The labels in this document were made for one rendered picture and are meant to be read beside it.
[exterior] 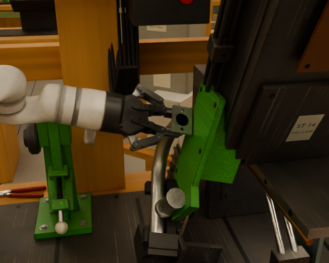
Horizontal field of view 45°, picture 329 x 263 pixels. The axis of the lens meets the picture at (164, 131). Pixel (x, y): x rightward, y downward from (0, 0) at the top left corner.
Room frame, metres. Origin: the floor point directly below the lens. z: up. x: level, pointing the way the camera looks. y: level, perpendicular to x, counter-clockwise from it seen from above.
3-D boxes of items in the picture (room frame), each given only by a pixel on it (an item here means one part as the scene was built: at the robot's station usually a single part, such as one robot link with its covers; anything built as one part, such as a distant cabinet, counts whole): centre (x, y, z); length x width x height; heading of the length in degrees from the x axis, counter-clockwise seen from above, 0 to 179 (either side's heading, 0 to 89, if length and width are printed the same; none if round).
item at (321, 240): (0.61, -0.27, 0.97); 0.10 x 0.02 x 0.14; 11
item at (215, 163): (0.68, -0.09, 1.17); 0.13 x 0.12 x 0.20; 101
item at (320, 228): (0.67, -0.25, 1.11); 0.39 x 0.16 x 0.03; 11
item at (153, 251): (0.61, 0.01, 0.95); 0.07 x 0.04 x 0.06; 101
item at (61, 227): (0.72, 0.23, 0.96); 0.06 x 0.03 x 0.06; 11
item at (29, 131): (0.79, 0.29, 1.12); 0.07 x 0.03 x 0.08; 11
